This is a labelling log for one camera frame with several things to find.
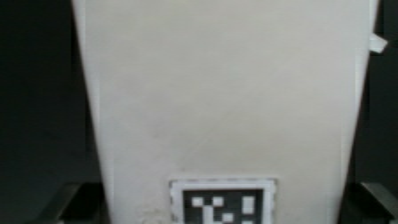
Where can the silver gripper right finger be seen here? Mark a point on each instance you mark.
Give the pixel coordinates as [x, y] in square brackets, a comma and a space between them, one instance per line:
[376, 203]

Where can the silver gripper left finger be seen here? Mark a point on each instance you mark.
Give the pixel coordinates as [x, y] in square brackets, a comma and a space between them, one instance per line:
[65, 210]

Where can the white long cabinet top block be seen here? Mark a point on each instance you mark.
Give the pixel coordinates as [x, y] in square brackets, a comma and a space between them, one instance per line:
[225, 81]

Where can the white cabinet body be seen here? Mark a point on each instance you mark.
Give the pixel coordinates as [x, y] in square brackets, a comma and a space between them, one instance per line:
[378, 43]

